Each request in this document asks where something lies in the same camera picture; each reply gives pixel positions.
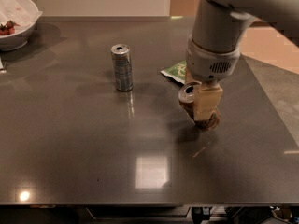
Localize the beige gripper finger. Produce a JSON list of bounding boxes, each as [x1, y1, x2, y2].
[[193, 82, 223, 121], [185, 70, 194, 83]]

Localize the orange soda can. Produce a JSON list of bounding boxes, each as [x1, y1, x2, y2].
[[178, 81, 221, 131]]

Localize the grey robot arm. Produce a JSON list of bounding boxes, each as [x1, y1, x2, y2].
[[186, 0, 299, 122]]

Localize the slim silver can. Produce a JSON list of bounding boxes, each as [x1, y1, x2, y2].
[[111, 44, 133, 91]]

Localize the green chip bag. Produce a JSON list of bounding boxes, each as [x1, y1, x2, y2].
[[161, 61, 186, 84]]

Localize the white bowl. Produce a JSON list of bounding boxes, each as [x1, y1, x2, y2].
[[0, 0, 44, 52]]

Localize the red strawberries in bowl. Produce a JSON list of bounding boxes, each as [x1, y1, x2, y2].
[[0, 21, 18, 35]]

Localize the white napkin in bowl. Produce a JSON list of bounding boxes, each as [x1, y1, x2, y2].
[[0, 0, 42, 26]]

